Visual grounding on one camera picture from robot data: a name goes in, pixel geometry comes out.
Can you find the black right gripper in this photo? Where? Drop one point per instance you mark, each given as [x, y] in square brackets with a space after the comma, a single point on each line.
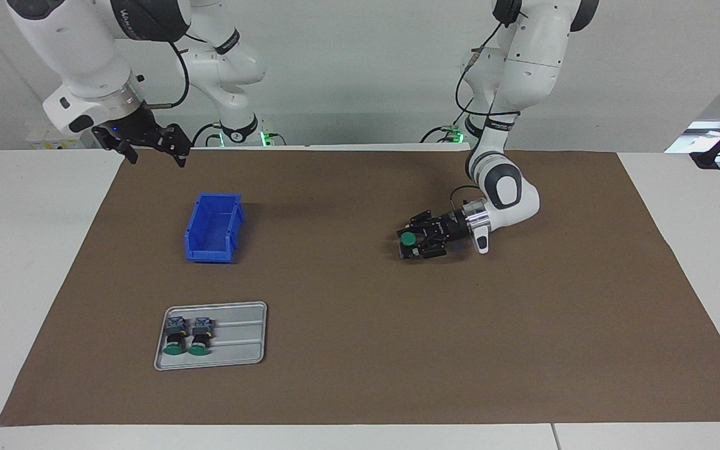
[141, 131]

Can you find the white box yellow labels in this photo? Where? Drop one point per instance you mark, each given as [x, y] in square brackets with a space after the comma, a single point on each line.
[41, 144]

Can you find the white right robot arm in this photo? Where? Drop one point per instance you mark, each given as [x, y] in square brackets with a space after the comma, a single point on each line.
[85, 44]

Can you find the blue plastic storage bin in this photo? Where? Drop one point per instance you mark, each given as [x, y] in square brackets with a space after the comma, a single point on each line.
[200, 253]

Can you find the grey metal tray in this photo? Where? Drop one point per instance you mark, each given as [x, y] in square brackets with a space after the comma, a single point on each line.
[241, 356]

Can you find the green push button switch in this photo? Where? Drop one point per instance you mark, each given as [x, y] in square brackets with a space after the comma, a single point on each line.
[175, 340]
[407, 239]
[200, 340]

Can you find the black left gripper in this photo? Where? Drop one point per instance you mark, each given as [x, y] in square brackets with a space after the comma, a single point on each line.
[450, 228]

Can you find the green lit base connector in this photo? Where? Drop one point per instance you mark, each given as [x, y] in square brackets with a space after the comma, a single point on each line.
[454, 134]
[271, 137]

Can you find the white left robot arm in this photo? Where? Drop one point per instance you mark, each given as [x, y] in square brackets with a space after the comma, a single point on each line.
[529, 56]

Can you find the brown table mat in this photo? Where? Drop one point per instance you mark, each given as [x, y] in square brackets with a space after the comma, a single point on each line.
[397, 344]

